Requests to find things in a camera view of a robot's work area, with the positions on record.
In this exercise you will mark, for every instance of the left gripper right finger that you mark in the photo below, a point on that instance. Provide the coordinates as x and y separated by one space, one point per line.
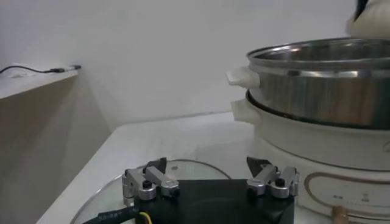
274 179

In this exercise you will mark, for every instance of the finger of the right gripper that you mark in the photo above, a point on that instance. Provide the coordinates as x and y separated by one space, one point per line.
361 7

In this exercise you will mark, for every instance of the stainless steel steamer basket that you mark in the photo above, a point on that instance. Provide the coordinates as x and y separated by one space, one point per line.
320 94

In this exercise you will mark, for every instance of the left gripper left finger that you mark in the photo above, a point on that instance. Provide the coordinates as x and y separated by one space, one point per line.
152 179

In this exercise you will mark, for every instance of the white electric cooking pot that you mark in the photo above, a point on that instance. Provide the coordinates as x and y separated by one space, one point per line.
320 146

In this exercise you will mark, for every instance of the white side desk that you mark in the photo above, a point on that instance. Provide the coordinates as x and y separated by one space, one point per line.
30 85

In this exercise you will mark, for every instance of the round glass pot lid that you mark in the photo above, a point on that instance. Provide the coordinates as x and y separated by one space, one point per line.
198 170

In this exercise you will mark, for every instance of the black and white adapter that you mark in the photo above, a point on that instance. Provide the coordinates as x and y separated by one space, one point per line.
71 67

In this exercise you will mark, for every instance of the white steamed baozi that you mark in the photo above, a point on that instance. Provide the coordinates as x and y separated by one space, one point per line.
374 24

